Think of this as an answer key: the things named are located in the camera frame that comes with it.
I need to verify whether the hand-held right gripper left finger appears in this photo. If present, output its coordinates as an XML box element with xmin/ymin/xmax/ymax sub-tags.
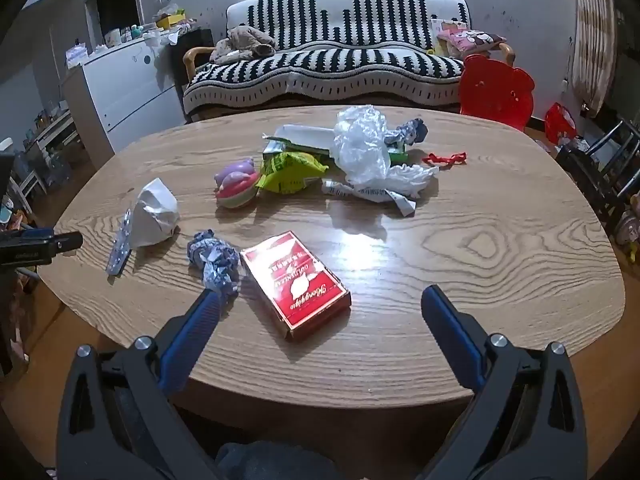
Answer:
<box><xmin>56</xmin><ymin>287</ymin><xmax>222</xmax><ymax>480</ymax></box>

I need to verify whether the crumpled blue-grey paper ball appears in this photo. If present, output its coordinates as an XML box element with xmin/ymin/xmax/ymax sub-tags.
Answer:
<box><xmin>186</xmin><ymin>229</ymin><xmax>242</xmax><ymax>297</ymax></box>

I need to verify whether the red bag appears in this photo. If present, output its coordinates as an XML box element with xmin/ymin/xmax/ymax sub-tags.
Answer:
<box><xmin>544</xmin><ymin>102</ymin><xmax>578</xmax><ymax>146</ymax></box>

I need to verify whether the pink and purple toy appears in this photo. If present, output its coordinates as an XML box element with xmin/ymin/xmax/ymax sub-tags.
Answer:
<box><xmin>214</xmin><ymin>157</ymin><xmax>262</xmax><ymax>210</ymax></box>

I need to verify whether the crumpled blue paper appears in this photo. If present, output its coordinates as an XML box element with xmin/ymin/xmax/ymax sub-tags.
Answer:
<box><xmin>382</xmin><ymin>117</ymin><xmax>430</xmax><ymax>148</ymax></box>

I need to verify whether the black white striped sofa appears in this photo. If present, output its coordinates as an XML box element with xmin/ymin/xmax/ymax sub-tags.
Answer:
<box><xmin>181</xmin><ymin>0</ymin><xmax>471</xmax><ymax>121</ymax></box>

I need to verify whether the red plastic chair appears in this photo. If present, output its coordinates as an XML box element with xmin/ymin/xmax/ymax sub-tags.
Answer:
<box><xmin>459</xmin><ymin>55</ymin><xmax>536</xmax><ymax>133</ymax></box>

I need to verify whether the crumpled white paper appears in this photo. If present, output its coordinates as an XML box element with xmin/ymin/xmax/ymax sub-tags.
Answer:
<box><xmin>129</xmin><ymin>178</ymin><xmax>181</xmax><ymax>250</ymax></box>

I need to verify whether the green snack packet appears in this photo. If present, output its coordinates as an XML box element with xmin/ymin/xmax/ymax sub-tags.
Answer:
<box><xmin>256</xmin><ymin>151</ymin><xmax>331</xmax><ymax>195</ymax></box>

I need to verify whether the white shelf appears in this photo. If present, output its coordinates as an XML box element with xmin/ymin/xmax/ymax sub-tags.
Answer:
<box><xmin>22</xmin><ymin>110</ymin><xmax>81</xmax><ymax>196</ymax></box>

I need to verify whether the white cabinet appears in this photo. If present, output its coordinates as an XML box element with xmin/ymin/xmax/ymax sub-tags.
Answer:
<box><xmin>62</xmin><ymin>37</ymin><xmax>188</xmax><ymax>156</ymax></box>

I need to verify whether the silver blister pack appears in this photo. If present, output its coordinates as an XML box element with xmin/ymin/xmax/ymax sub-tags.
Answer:
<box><xmin>105</xmin><ymin>210</ymin><xmax>135</xmax><ymax>277</ymax></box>

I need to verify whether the white printed wrapper strip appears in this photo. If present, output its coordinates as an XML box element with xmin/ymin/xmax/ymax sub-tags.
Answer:
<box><xmin>321</xmin><ymin>178</ymin><xmax>417</xmax><ymax>218</ymax></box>

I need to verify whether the wooden sofa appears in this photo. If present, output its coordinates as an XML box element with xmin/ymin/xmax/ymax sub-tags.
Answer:
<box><xmin>181</xmin><ymin>0</ymin><xmax>516</xmax><ymax>123</ymax></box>

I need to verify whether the red cigarette box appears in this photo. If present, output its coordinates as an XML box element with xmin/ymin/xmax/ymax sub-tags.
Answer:
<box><xmin>239</xmin><ymin>230</ymin><xmax>352</xmax><ymax>343</ymax></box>

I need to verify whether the black metal chair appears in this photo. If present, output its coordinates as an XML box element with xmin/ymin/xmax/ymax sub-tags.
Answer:
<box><xmin>555</xmin><ymin>120</ymin><xmax>640</xmax><ymax>233</ymax></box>

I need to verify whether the clear plastic bag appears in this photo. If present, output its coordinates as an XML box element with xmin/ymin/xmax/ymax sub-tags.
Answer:
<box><xmin>330</xmin><ymin>105</ymin><xmax>393</xmax><ymax>183</ymax></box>

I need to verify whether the white carton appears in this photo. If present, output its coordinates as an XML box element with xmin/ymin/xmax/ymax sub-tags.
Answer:
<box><xmin>261</xmin><ymin>124</ymin><xmax>346</xmax><ymax>161</ymax></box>

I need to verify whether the red crumpled wrapper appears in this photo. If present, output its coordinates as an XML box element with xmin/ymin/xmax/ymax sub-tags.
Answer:
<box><xmin>422</xmin><ymin>151</ymin><xmax>468</xmax><ymax>167</ymax></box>

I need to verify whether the brown plush toy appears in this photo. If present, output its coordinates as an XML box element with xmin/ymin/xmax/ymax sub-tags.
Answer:
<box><xmin>209</xmin><ymin>24</ymin><xmax>277</xmax><ymax>66</ymax></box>

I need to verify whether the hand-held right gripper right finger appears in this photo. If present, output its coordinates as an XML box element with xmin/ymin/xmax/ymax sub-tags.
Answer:
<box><xmin>421</xmin><ymin>285</ymin><xmax>588</xmax><ymax>480</ymax></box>

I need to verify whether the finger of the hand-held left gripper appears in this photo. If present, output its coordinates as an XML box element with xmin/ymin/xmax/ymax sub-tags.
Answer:
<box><xmin>0</xmin><ymin>229</ymin><xmax>84</xmax><ymax>267</ymax></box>

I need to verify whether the pink printed cushion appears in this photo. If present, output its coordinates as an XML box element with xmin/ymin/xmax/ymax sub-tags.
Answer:
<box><xmin>437</xmin><ymin>27</ymin><xmax>507</xmax><ymax>56</ymax></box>

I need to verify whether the black cabinet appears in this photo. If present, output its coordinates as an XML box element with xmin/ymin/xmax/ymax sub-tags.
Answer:
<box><xmin>170</xmin><ymin>27</ymin><xmax>216</xmax><ymax>96</ymax></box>

